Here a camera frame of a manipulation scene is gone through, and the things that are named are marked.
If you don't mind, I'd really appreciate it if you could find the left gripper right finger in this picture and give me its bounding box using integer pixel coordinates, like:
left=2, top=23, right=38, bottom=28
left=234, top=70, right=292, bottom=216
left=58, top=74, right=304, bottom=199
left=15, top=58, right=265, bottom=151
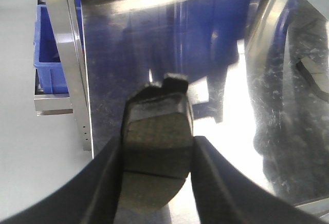
left=191, top=136, right=323, bottom=223

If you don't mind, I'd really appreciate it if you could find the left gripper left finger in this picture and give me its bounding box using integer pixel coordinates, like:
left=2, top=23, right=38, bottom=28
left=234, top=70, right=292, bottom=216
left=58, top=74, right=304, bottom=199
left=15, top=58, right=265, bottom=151
left=2, top=137, right=123, bottom=223

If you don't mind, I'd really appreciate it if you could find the brake pad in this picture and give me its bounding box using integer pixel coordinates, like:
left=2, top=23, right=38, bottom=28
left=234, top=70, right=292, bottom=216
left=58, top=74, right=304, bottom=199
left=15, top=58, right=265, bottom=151
left=119, top=73, right=193, bottom=213

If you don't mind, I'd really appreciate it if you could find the stainless steel roller rack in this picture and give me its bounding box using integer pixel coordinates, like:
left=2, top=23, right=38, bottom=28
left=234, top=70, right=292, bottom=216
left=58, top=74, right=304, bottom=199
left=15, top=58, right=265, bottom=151
left=33, top=0, right=329, bottom=153

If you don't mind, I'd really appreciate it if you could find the small blue bin under rack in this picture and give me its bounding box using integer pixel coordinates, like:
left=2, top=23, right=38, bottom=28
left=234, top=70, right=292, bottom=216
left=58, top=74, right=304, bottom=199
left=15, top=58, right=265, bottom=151
left=33, top=5, right=68, bottom=94

